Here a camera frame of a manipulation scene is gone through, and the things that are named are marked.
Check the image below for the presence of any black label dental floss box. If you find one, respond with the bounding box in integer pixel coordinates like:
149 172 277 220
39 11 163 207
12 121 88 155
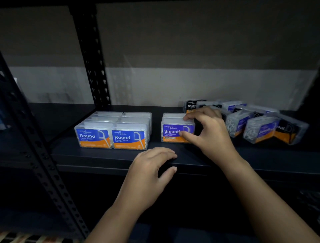
182 99 207 114

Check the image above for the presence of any person's right hand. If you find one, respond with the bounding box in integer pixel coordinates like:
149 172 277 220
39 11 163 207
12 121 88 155
179 106 244 168

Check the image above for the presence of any person's right forearm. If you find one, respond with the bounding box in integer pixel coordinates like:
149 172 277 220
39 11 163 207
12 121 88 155
224 156 320 243

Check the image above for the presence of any group of floss boxes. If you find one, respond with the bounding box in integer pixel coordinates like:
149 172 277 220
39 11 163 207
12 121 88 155
74 99 310 151

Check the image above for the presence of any blue label dental floss box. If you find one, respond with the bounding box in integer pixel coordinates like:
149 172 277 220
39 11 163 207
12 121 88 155
161 117 196 144

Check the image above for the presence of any person's left hand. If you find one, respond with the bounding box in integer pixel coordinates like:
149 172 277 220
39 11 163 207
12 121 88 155
112 147 178 216

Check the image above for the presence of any dark metal shelf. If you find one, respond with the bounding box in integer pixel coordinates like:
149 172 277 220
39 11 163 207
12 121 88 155
0 0 320 243

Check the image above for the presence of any person's left forearm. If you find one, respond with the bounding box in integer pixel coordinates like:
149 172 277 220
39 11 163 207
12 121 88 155
85 205 143 243

